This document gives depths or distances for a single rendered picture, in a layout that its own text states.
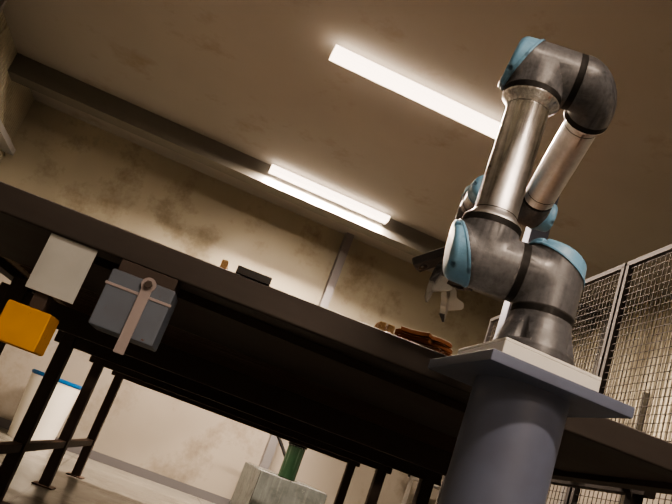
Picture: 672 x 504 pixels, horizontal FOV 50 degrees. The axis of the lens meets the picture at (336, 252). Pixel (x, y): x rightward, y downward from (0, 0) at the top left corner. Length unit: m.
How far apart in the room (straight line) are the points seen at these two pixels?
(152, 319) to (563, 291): 0.79
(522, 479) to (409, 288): 6.80
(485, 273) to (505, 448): 0.31
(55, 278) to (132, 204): 6.12
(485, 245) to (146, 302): 0.67
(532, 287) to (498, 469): 0.33
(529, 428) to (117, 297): 0.82
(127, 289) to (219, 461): 5.99
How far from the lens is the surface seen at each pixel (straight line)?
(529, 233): 3.95
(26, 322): 1.53
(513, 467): 1.26
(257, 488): 6.32
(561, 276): 1.37
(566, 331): 1.35
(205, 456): 7.42
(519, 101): 1.49
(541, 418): 1.28
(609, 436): 1.71
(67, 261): 1.56
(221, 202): 7.72
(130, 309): 1.50
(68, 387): 6.82
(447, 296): 1.88
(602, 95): 1.55
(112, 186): 7.72
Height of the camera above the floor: 0.60
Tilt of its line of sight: 17 degrees up
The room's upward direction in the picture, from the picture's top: 20 degrees clockwise
